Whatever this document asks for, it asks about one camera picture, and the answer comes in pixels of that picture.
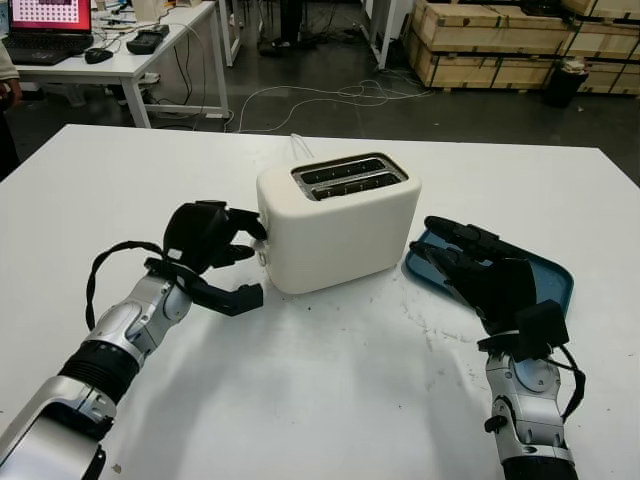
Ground white toaster power cord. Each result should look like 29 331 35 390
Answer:
289 132 316 161

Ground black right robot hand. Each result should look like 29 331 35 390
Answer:
408 215 539 337

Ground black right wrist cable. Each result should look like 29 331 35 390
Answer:
547 344 587 421

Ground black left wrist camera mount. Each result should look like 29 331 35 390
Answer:
143 257 265 319

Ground black handheld controller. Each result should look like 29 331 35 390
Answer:
126 24 171 55

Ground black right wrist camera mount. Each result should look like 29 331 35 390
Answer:
477 299 571 361

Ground stacked wooden crates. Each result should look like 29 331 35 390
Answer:
407 0 640 95

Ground blue plastic tray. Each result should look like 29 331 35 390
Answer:
403 227 575 321

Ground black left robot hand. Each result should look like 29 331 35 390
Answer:
162 199 269 276

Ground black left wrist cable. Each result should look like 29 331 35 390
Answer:
84 240 171 331

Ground person legs in dark trousers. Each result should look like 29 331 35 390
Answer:
257 0 319 51

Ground white two-slot toaster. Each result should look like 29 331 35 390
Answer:
255 151 423 295

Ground white office desk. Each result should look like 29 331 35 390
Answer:
0 0 231 129

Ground black trash bin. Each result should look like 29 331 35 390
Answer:
542 59 590 109

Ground cream box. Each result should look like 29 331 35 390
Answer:
134 0 169 25

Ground black laptop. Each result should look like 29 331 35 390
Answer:
2 0 95 66

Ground white floor cable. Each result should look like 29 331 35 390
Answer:
232 79 434 134

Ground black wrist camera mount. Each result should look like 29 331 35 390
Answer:
477 299 571 361
143 257 265 319

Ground person in white sleeve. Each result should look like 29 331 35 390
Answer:
0 37 24 181

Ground white table leg frame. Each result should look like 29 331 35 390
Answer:
362 0 401 70
214 0 246 66

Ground black hanging desk cable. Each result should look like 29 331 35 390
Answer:
172 34 196 101

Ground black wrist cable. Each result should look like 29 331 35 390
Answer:
84 240 171 331
547 344 587 421

